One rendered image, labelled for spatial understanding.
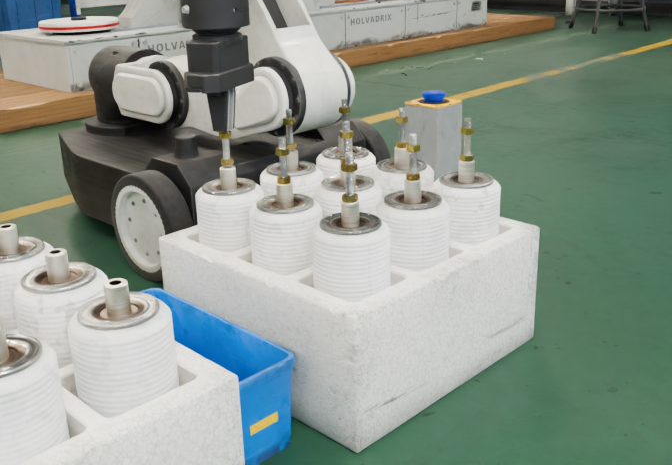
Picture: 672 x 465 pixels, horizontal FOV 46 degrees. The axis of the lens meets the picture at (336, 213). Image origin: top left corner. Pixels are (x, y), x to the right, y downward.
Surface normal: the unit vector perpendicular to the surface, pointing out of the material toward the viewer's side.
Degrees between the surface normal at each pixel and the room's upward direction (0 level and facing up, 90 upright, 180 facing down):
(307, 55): 43
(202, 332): 88
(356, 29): 90
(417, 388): 90
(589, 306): 0
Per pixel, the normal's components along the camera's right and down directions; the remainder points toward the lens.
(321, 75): 0.62, -0.25
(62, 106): 0.72, 0.21
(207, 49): -0.39, 0.31
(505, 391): -0.03, -0.95
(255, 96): -0.70, 0.26
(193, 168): 0.49, -0.51
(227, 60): 0.92, 0.11
